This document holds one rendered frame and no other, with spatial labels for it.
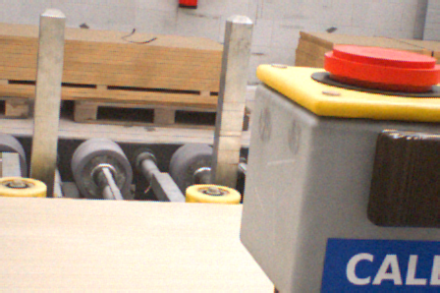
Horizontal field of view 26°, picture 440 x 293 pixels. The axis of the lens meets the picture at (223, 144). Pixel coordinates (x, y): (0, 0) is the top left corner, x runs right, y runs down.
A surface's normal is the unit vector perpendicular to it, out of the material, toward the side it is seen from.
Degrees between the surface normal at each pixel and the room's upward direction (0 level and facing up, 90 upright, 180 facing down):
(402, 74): 90
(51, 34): 90
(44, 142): 90
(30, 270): 0
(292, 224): 90
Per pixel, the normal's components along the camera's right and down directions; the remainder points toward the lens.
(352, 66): -0.63, 0.10
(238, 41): 0.23, 0.23
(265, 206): -0.97, -0.05
